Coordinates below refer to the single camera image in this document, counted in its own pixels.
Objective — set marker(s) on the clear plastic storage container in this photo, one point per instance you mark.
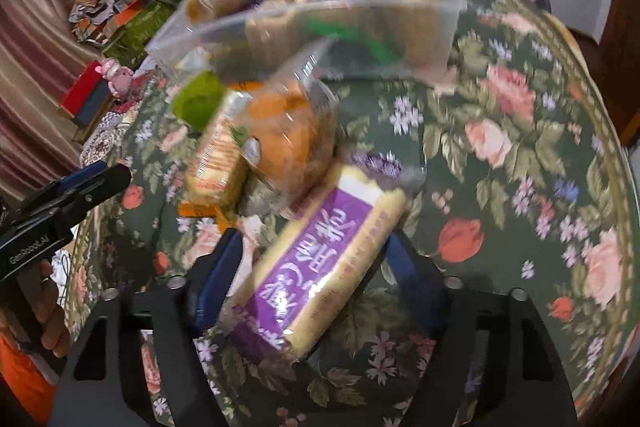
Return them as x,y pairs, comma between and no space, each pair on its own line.
350,22

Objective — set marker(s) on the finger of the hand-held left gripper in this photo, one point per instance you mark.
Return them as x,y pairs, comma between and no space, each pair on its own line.
82,177
107,184

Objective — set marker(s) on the red box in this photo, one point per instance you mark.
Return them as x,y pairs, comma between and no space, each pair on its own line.
82,92

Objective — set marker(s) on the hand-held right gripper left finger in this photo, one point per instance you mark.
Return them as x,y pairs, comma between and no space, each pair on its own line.
220,277

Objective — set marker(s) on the small green snack packet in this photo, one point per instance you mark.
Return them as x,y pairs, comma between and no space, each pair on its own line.
197,99

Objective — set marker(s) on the yellow cracker packet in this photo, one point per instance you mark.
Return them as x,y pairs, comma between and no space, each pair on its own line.
217,152

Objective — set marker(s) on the green patterned bag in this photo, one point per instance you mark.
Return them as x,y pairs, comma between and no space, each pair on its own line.
145,27

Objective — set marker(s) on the pink plush toy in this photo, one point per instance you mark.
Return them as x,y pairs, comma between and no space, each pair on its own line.
116,77

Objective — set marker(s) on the striped red curtain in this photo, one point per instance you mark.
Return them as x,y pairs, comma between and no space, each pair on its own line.
35,57

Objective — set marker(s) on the person's orange clothing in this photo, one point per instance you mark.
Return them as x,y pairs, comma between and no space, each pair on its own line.
25,382

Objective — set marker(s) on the person's left hand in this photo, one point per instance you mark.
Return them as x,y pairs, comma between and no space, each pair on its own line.
52,322

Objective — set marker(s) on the wooden door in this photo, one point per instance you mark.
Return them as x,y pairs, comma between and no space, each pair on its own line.
625,37

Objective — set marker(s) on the orange snack wrapper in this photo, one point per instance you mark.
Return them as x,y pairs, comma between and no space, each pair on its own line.
200,211

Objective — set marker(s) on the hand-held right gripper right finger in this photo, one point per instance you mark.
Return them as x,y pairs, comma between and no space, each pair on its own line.
406,264

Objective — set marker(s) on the purple label cake packet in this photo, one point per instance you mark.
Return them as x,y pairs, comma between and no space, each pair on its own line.
320,252

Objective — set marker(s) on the patchwork quilt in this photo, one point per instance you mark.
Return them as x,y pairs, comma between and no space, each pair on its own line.
115,132

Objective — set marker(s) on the clear bag of pastries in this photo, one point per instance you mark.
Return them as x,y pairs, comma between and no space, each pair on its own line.
295,132

